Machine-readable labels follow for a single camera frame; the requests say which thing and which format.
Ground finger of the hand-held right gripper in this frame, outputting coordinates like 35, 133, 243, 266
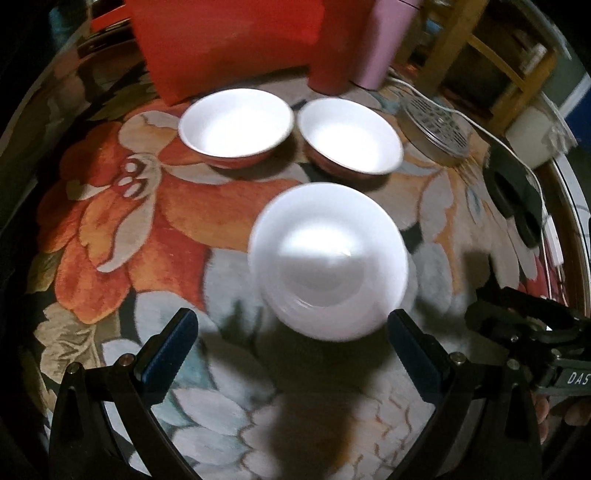
475, 286, 591, 330
464, 300, 561, 356

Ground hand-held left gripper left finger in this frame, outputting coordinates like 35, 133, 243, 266
48, 308, 199, 480

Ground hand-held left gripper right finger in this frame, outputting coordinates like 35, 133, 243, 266
387, 308, 543, 480

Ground white bowl red outside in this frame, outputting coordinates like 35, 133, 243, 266
248, 182, 410, 343
178, 89, 295, 169
297, 98, 404, 178

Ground person's right hand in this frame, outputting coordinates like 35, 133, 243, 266
533, 394, 591, 444

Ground white power strip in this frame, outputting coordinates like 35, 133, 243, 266
542, 215, 566, 268

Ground black slipper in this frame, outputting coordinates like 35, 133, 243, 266
515, 210, 548, 247
482, 148, 543, 220

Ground white bucket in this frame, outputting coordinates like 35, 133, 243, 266
504, 99, 573, 169

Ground round perforated metal lid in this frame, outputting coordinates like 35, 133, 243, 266
398, 97, 472, 164

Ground wooden stool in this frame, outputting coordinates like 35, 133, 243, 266
406, 0, 559, 123

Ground pink bottle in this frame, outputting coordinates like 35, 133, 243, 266
353, 0, 421, 90

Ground red paper bag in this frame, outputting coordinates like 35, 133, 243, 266
124, 0, 324, 107

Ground red cup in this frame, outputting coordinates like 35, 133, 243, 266
308, 0, 375, 95

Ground white power cable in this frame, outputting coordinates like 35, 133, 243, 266
388, 76, 566, 278

